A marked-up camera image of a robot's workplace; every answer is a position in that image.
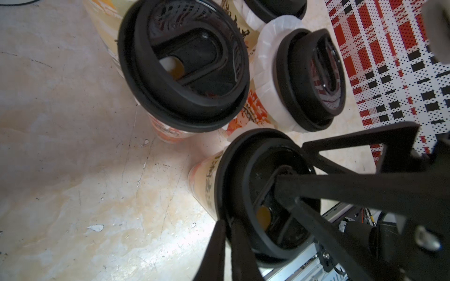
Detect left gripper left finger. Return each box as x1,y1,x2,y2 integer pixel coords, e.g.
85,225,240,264
193,220,226,281

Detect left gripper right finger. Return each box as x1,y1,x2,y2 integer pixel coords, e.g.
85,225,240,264
231,218,264,281

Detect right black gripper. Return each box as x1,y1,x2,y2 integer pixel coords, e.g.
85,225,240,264
274,121,450,281

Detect black cup lid front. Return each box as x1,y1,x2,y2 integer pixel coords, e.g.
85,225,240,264
214,128,315,268

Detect black cup lid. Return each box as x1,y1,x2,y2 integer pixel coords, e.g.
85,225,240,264
118,1,250,133
214,128,315,268
244,0,308,23
275,29,346,132

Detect paper cup red flowers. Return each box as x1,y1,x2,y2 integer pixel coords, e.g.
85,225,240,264
219,84,275,142

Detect translucent paper disc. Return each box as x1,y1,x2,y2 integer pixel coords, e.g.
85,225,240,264
252,15,308,133

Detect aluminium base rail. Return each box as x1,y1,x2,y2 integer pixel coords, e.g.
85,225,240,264
259,201,387,281

